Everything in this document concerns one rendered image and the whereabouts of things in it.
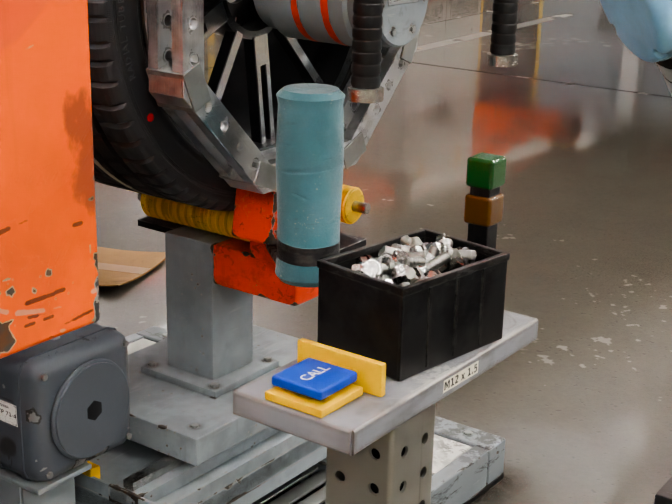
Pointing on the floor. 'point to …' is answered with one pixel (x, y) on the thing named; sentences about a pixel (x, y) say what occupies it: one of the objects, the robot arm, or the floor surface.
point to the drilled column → (386, 467)
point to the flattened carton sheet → (125, 265)
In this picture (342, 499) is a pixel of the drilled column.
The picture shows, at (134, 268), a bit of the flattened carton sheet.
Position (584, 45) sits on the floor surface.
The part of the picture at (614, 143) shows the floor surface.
